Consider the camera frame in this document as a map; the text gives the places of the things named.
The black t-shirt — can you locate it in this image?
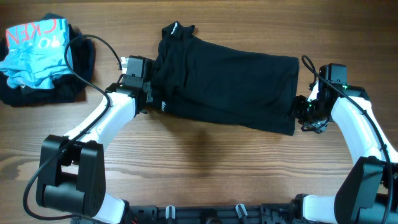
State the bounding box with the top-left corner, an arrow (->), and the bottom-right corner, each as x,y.
150,21 -> 299,136

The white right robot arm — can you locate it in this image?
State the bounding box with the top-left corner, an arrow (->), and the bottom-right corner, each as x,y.
291,63 -> 397,223

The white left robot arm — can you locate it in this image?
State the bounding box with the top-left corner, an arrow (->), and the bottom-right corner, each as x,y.
35,56 -> 154,223

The light blue printed t-shirt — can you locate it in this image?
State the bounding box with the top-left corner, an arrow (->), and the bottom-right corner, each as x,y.
1,18 -> 72,90

